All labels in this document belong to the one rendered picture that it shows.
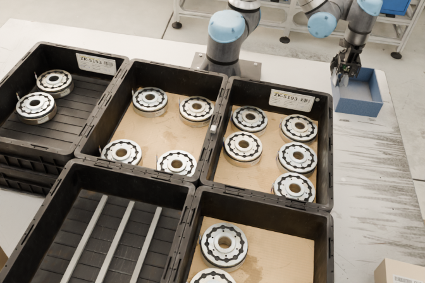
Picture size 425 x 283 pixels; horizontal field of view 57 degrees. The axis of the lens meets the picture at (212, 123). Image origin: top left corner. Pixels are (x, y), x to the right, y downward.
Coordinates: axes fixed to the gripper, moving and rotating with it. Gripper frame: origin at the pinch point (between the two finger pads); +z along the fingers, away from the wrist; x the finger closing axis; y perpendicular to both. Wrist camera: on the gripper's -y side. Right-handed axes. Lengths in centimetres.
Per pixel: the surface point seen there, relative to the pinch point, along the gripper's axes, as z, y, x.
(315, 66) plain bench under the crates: 5.4, -15.9, -5.8
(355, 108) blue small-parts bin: 2.2, 10.0, 6.3
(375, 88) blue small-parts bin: 0.9, -0.9, 14.4
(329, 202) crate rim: -18, 66, -12
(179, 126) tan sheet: -8, 40, -51
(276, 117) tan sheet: -7.6, 30.5, -23.1
